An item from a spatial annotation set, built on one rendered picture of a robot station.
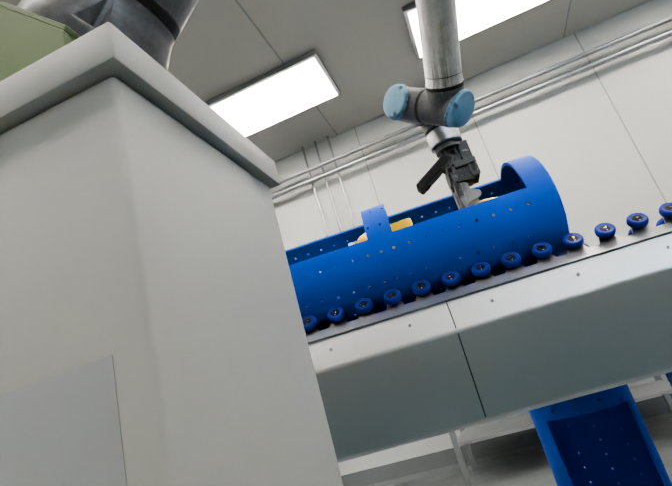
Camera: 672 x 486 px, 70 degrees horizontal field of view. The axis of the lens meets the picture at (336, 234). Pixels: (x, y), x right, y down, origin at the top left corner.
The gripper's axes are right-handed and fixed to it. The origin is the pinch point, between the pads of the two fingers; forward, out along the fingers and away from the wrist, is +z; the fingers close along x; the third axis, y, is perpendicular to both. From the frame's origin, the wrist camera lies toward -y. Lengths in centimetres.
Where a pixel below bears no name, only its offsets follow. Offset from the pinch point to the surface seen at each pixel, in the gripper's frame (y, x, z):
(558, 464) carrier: 4, 32, 68
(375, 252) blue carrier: -24.9, -8.5, 4.5
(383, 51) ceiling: 19, 230, -227
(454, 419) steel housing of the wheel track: -19, -2, 47
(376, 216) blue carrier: -22.0, -6.1, -5.3
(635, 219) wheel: 35.0, -5.5, 15.2
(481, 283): -3.0, -5.6, 19.0
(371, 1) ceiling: 17, 170, -227
